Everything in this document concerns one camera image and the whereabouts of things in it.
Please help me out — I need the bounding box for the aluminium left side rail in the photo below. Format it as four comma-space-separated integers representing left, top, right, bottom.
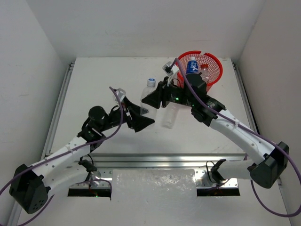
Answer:
7, 61, 75, 226

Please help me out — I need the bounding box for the red cap small bottle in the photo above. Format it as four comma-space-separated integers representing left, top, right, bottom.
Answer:
200, 64, 209, 84

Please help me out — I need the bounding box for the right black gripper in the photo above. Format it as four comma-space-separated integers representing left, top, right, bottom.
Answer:
143, 75, 195, 108

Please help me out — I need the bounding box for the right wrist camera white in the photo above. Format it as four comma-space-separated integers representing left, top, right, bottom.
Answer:
162, 62, 179, 82

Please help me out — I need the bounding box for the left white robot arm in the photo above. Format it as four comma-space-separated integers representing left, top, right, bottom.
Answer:
9, 97, 155, 214

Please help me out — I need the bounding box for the blue label bottle front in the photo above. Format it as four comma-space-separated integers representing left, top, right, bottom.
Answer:
186, 56, 199, 74

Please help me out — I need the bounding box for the aluminium front rail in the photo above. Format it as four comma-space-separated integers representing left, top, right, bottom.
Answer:
23, 153, 266, 189

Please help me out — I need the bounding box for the clear bottle white cap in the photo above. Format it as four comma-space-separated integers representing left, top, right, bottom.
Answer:
161, 103, 179, 129
140, 77, 158, 130

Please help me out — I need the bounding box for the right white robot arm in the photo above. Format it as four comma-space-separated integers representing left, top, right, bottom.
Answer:
142, 73, 289, 188

